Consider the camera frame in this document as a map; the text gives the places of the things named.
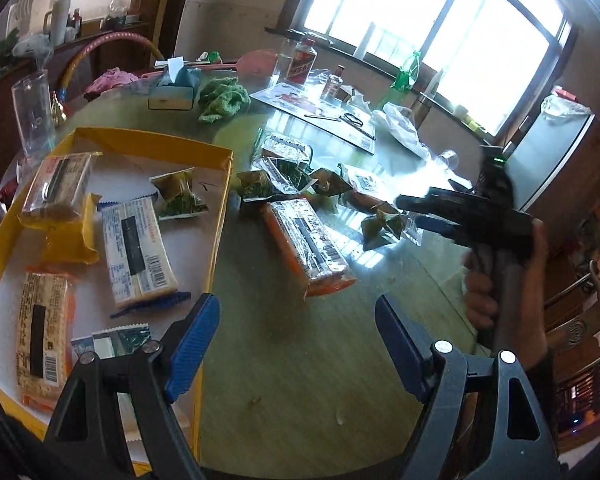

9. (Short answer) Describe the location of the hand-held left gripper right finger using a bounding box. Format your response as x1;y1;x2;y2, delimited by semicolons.
375;295;563;480

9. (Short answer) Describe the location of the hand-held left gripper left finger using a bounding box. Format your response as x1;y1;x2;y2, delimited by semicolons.
44;292;221;480

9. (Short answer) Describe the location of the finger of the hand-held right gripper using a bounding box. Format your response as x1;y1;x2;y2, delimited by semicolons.
395;186;481;222
411;212;475;249

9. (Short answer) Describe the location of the white green sachet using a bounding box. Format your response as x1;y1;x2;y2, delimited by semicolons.
70;324;153;361

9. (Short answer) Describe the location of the yellow cardboard tray box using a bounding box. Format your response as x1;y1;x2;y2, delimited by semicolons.
0;127;235;476

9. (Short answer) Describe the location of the cracker packet blue wrapper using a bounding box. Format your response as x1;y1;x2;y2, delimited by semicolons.
97;197;193;318

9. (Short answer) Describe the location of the cracker packet orange wrapper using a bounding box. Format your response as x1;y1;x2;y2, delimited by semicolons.
16;270;77;413
261;199;357;300

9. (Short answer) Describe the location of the pile of small green packets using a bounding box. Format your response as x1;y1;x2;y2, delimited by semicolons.
236;131;427;252

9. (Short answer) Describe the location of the green triangular snack packet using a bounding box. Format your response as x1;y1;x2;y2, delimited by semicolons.
149;166;209;221

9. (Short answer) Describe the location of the cracker packet yellow wrapper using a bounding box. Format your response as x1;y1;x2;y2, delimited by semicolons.
19;151;102;265

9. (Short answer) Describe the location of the person's right hand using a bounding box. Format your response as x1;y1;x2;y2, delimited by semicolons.
462;220;549;372

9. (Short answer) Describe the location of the grey refrigerator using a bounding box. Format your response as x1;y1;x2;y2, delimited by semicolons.
505;110;600;223

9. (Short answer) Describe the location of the white plastic bag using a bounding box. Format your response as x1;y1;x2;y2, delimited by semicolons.
371;102;432;161

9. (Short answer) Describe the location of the steel thermos flask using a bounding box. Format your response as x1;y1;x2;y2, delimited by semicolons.
411;92;437;128

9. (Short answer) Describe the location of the metal chair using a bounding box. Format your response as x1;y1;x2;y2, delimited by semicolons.
544;259;600;366

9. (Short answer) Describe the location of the green plastic bottle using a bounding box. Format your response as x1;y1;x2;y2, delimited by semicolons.
390;50;422;95

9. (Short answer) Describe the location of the small clear glass bottle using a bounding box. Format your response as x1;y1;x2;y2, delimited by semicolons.
322;65;346;102

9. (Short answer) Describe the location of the window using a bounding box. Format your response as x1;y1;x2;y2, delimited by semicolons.
280;0;581;133

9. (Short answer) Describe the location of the printed paper placemat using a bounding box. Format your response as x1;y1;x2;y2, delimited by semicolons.
250;81;379;153

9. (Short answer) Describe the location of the white liquor bottle red label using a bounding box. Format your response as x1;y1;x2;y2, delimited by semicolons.
285;37;317;84

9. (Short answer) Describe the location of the clear glass jar bottle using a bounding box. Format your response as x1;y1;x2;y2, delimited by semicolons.
275;30;301;80

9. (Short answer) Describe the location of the pink hand fan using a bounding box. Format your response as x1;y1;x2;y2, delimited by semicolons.
244;48;282;79

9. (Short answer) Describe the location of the green cloth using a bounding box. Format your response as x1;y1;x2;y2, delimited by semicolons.
197;77;252;124

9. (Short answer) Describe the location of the tissue box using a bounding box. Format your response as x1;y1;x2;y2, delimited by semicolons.
147;56;202;111

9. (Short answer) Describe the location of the pink cloth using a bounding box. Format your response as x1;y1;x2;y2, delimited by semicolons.
86;67;140;97

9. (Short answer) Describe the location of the clear glass pitcher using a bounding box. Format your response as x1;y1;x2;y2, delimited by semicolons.
11;70;57;157

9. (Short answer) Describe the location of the dark wooden sideboard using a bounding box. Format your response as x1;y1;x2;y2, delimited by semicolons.
0;20;153;171

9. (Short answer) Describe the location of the clear plastic bag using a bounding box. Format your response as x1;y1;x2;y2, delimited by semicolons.
11;31;57;59

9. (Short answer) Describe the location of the white tumbler with handle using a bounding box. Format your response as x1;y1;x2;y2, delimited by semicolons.
42;0;74;45

